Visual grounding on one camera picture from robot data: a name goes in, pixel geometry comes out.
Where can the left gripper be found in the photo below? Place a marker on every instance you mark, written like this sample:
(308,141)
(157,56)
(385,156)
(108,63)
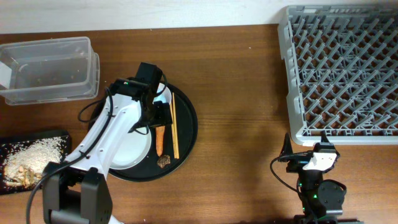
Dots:
(164,117)

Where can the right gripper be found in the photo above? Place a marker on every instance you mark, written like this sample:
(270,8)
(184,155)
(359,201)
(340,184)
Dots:
(287,148)

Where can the orange carrot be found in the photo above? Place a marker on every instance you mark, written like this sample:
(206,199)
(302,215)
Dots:
(159,131)

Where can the white plate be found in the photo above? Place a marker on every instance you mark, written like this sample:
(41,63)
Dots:
(133,149)

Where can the brown food scrap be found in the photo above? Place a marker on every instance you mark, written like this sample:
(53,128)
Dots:
(163,161)

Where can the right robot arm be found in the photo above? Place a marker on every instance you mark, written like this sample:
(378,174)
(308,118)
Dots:
(322,199)

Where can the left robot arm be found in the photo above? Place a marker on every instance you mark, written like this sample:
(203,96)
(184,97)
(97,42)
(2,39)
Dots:
(76,190)

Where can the grey dishwasher rack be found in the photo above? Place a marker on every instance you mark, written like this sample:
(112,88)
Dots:
(341,64)

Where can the black waste bin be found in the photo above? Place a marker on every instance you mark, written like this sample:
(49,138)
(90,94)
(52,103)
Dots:
(6,151)

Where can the white bowl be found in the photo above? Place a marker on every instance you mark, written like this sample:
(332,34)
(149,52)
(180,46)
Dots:
(163,94)

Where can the wooden chopstick right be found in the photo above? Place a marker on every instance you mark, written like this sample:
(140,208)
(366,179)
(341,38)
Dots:
(175,121)

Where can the wooden chopstick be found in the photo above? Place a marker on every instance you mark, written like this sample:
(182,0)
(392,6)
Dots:
(175,121)
(173,137)

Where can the round black tray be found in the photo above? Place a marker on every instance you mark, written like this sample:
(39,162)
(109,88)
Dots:
(187,129)

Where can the wooden chopstick left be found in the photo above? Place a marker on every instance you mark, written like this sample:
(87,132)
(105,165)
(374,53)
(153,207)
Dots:
(173,137)

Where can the clear plastic bin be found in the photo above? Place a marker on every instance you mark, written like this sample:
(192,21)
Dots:
(48,71)

